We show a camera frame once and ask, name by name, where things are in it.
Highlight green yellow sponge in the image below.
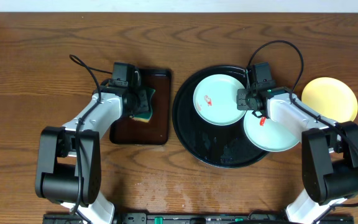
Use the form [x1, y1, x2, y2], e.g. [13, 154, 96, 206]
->
[133, 87, 155, 123]

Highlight light blue plate front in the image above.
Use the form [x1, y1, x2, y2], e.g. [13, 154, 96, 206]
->
[193, 74, 246, 126]

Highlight light green plate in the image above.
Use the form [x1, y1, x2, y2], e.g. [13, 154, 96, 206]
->
[244, 112, 299, 152]

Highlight yellow plate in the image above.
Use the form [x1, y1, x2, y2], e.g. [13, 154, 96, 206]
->
[301, 77, 358, 123]

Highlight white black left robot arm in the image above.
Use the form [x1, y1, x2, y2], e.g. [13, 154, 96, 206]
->
[35, 86, 155, 223]

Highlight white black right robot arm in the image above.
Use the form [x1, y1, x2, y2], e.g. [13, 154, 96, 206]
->
[236, 87, 358, 223]

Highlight black rectangular tray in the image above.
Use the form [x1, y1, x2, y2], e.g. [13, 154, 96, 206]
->
[109, 69, 172, 145]

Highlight black round tray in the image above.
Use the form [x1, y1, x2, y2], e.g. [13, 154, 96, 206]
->
[172, 65, 269, 168]

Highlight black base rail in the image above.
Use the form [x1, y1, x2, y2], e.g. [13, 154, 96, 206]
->
[42, 212, 355, 224]

